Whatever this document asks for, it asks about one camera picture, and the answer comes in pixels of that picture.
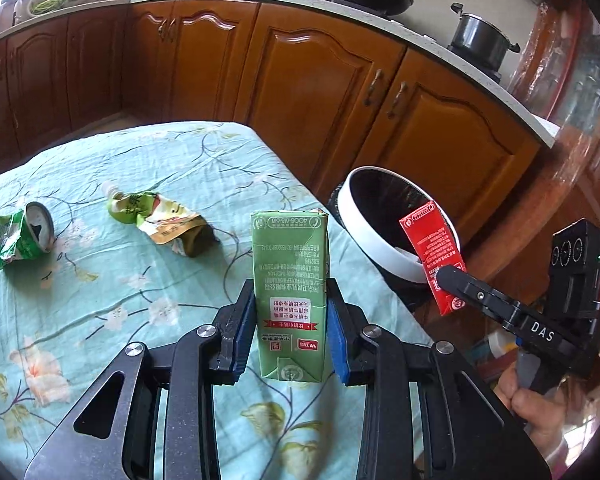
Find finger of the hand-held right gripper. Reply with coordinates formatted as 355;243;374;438
437;266;522;329

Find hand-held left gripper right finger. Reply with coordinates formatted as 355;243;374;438
326;280;554;480

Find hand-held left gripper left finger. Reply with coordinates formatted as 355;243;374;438
25;280;257;480

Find red drink carton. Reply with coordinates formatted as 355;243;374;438
398;200;467;317

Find green drink carton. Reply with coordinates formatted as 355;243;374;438
250;209;330;384

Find white bin with black bag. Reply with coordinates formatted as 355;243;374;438
327;165;464;307

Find person's right hand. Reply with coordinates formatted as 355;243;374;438
495;354;582;442

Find floral light green tablecloth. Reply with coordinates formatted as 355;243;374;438
0;121;447;480

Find green squeeze pouch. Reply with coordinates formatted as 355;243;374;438
104;182;221;259

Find plastic wrapped wooden door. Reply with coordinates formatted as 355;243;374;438
507;0;600;241

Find crushed green drink can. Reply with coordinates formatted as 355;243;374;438
0;201;56;271

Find dark grey cooking pot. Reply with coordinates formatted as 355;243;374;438
447;2;522;69

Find speckled kitchen countertop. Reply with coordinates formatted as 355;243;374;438
0;0;561;150

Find wooden base cabinets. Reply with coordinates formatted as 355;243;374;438
0;0;544;241

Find colander with green vegetables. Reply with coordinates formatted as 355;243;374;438
27;0;71;16

